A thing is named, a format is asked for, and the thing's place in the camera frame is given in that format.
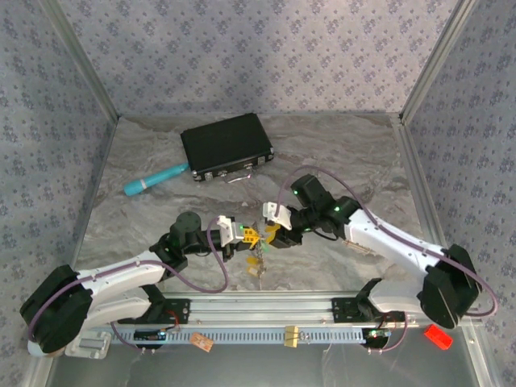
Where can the yellow key tag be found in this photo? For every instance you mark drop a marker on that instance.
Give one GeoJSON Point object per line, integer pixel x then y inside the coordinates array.
{"type": "Point", "coordinates": [252, 262]}
{"type": "Point", "coordinates": [254, 270]}

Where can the silver perforated keyring plate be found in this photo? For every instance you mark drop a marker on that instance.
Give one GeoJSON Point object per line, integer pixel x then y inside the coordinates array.
{"type": "Point", "coordinates": [263, 262]}

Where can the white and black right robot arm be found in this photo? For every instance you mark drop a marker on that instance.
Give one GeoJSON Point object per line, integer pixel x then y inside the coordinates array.
{"type": "Point", "coordinates": [387, 238]}

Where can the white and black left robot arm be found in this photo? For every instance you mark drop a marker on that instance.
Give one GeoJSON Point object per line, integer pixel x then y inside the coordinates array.
{"type": "Point", "coordinates": [121, 274]}

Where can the teal cylindrical tube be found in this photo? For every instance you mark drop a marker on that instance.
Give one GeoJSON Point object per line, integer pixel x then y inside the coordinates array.
{"type": "Point", "coordinates": [149, 183]}

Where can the small circuit board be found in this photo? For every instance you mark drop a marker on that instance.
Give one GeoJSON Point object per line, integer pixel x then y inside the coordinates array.
{"type": "Point", "coordinates": [379, 334]}
{"type": "Point", "coordinates": [147, 335]}

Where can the red plastic block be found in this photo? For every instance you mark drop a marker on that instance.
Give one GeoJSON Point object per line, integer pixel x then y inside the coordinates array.
{"type": "Point", "coordinates": [438, 336]}

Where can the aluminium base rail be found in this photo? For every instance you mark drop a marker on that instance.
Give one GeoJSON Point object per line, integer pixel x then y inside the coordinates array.
{"type": "Point", "coordinates": [258, 308]}

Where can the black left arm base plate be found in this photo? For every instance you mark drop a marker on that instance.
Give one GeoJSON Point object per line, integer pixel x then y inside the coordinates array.
{"type": "Point", "coordinates": [179, 310]}

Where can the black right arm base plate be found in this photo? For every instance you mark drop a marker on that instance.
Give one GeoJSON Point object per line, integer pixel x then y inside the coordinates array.
{"type": "Point", "coordinates": [342, 308]}

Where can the aluminium table edge rail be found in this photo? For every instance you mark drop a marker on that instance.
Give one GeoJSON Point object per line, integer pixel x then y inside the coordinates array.
{"type": "Point", "coordinates": [423, 201]}
{"type": "Point", "coordinates": [96, 181]}

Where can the grey metal bracket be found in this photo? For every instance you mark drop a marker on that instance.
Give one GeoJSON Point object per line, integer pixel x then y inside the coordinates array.
{"type": "Point", "coordinates": [90, 346]}

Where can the aluminium upright frame post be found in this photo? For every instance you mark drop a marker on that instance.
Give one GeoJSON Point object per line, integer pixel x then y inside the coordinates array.
{"type": "Point", "coordinates": [82, 60]}
{"type": "Point", "coordinates": [436, 60]}

